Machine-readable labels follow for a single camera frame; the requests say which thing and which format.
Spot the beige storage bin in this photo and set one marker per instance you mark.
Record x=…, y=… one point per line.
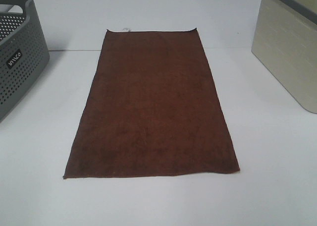
x=285, y=42

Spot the brown towel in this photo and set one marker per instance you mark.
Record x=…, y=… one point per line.
x=152, y=110

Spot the grey perforated plastic basket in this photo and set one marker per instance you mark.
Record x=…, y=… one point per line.
x=24, y=53

